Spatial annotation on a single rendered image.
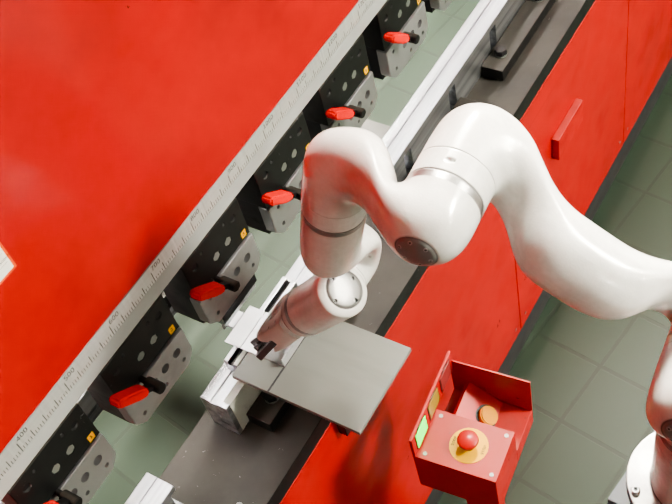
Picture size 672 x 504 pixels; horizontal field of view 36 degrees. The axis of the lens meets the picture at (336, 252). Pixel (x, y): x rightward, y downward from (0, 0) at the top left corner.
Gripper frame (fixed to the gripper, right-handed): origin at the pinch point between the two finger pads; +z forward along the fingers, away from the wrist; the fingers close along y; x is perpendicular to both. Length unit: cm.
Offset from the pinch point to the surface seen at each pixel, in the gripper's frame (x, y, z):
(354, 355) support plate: 13.2, -3.0, -8.1
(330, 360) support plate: 10.6, -0.3, -5.9
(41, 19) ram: -53, 12, -61
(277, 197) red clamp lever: -15.6, -8.9, -23.9
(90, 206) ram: -36, 19, -42
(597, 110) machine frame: 46, -124, 37
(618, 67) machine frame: 44, -138, 35
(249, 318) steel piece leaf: -3.4, -1.8, 5.8
